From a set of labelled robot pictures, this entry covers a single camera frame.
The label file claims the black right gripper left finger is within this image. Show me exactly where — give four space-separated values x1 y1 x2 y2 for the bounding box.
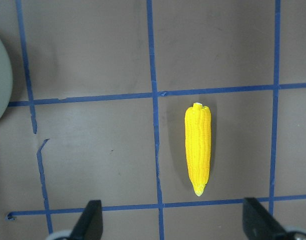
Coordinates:
68 200 103 240

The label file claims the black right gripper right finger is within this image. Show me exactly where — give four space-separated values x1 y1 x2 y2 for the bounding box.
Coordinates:
243 197 306 240

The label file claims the yellow toy corn cob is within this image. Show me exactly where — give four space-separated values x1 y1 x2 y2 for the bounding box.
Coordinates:
184 102 212 197

